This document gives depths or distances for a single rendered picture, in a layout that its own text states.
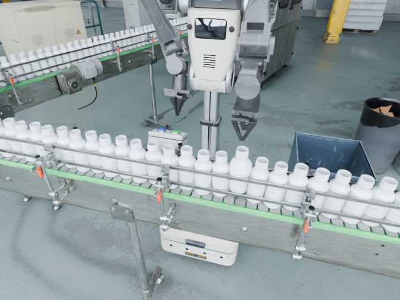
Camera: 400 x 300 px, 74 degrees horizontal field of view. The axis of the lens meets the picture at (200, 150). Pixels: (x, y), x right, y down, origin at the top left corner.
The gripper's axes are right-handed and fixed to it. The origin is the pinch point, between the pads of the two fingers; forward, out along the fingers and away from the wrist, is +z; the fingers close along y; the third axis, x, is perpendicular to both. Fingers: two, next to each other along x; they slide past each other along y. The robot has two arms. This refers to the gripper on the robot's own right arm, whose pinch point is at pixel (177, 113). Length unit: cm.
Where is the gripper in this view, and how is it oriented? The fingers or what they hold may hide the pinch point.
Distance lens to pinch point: 103.8
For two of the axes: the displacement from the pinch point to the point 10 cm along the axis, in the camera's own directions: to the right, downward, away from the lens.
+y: 9.7, 1.5, -2.0
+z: -0.9, 9.6, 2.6
